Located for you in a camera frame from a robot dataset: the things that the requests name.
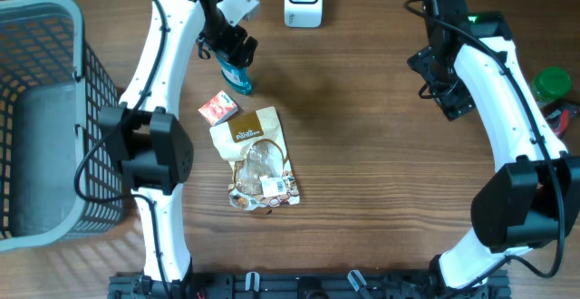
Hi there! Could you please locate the blue mouthwash bottle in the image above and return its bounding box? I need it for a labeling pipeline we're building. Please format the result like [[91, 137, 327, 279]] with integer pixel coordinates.
[[217, 59, 253, 95]]

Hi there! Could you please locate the green lid jar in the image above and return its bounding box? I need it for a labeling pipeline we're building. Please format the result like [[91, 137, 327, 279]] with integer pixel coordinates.
[[530, 67, 572, 108]]

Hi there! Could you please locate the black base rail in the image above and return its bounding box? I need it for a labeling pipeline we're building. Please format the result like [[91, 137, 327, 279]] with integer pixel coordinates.
[[107, 270, 512, 299]]

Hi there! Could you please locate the beige nut snack pouch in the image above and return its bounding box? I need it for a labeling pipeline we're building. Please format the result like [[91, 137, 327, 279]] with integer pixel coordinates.
[[210, 107, 301, 211]]

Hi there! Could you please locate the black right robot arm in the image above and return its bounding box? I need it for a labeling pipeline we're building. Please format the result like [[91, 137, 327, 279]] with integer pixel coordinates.
[[404, 0, 579, 298]]

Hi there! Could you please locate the red tissue pack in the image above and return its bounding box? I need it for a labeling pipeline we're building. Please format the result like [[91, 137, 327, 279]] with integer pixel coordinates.
[[198, 91, 239, 126]]

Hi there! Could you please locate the black orange hex wrench pack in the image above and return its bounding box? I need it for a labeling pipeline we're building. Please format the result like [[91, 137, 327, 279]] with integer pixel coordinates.
[[546, 101, 579, 139]]

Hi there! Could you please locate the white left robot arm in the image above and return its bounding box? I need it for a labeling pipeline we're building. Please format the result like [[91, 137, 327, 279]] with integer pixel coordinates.
[[98, 0, 259, 298]]

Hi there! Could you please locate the white barcode scanner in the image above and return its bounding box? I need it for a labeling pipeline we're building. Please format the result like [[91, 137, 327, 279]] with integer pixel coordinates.
[[284, 0, 324, 29]]

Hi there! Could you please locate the dark grey plastic basket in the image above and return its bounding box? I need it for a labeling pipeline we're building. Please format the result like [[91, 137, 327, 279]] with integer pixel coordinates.
[[1, 0, 123, 252]]

